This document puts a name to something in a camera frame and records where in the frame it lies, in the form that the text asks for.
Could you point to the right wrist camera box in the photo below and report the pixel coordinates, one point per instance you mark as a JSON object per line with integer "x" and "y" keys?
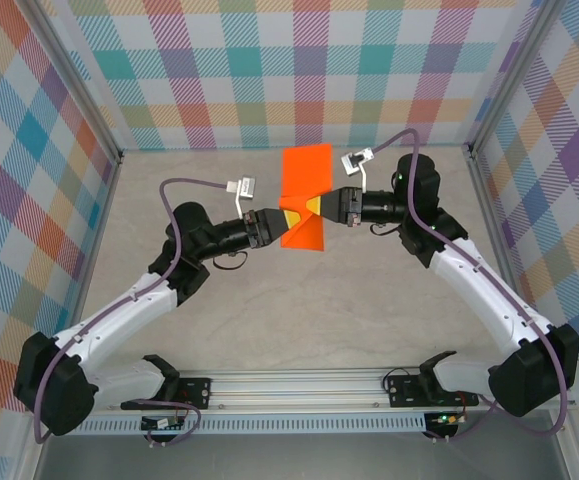
{"x": 356, "y": 162}

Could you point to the grey metal panel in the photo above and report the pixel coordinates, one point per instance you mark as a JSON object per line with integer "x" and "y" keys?
{"x": 294, "y": 457}

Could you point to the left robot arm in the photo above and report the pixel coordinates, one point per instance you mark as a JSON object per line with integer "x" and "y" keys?
{"x": 119, "y": 310}

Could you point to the black circuit board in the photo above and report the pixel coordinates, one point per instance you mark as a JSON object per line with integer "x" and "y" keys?
{"x": 161, "y": 424}

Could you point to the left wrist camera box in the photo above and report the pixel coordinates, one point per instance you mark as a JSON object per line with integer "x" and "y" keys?
{"x": 243, "y": 186}

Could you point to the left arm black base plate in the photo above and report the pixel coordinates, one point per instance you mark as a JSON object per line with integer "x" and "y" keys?
{"x": 196, "y": 392}

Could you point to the orange cloth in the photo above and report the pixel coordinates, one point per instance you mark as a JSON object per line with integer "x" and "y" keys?
{"x": 306, "y": 170}

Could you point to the long aluminium base rail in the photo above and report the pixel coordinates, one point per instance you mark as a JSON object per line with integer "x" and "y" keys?
{"x": 294, "y": 390}

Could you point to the aluminium frame post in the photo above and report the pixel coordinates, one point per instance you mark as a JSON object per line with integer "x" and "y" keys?
{"x": 80, "y": 80}
{"x": 509, "y": 75}

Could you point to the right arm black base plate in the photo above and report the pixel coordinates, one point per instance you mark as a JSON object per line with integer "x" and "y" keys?
{"x": 404, "y": 391}

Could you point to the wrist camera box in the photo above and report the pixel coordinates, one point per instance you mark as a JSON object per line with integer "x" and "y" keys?
{"x": 356, "y": 162}
{"x": 243, "y": 186}

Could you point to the aluminium table side rail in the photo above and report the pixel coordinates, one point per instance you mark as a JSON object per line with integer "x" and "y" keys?
{"x": 104, "y": 215}
{"x": 491, "y": 210}

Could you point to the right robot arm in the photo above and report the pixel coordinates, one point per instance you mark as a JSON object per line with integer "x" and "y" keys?
{"x": 479, "y": 280}

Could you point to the small lit circuit board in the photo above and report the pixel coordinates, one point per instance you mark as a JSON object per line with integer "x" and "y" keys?
{"x": 446, "y": 419}

